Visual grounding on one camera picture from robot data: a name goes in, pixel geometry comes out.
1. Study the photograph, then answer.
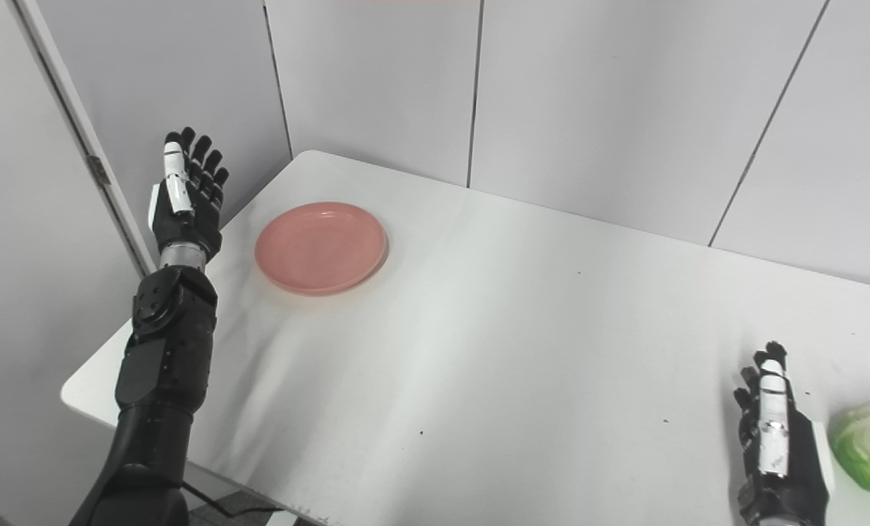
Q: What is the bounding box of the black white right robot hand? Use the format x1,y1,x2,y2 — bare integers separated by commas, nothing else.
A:
733,340,836,526

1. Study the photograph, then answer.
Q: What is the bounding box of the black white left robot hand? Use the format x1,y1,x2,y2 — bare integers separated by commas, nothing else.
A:
147,127,230,260

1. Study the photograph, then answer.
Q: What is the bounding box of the pink round plate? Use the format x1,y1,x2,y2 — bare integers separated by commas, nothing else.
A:
253,202,389,297

